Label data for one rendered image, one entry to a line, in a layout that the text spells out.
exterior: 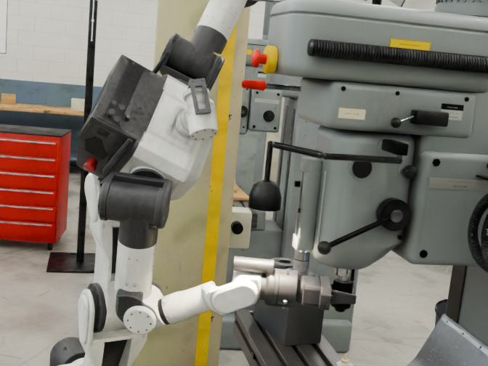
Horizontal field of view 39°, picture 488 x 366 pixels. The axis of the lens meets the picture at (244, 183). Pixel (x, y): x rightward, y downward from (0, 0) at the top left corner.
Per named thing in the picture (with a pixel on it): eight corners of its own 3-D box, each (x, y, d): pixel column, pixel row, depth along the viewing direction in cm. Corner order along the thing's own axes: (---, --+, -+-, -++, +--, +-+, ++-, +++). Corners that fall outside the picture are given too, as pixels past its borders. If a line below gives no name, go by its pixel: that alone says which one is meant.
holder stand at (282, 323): (283, 346, 197) (290, 279, 194) (252, 318, 217) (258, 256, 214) (320, 343, 202) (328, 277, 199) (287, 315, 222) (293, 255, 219)
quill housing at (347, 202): (322, 274, 151) (340, 128, 146) (296, 248, 171) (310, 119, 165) (404, 277, 155) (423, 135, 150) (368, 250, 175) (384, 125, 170)
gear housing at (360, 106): (327, 128, 143) (332, 80, 141) (294, 117, 167) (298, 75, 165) (473, 139, 151) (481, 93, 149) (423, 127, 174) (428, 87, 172)
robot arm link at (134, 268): (105, 330, 165) (112, 250, 156) (117, 300, 177) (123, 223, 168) (154, 338, 165) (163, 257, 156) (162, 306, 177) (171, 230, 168)
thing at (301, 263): (295, 274, 199) (297, 255, 198) (290, 269, 203) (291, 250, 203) (310, 274, 200) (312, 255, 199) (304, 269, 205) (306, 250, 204)
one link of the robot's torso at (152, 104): (43, 191, 177) (86, 132, 148) (93, 91, 195) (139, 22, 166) (147, 241, 186) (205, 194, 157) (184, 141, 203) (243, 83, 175)
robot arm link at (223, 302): (261, 303, 160) (209, 321, 163) (263, 284, 169) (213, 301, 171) (250, 279, 158) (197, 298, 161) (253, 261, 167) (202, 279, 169)
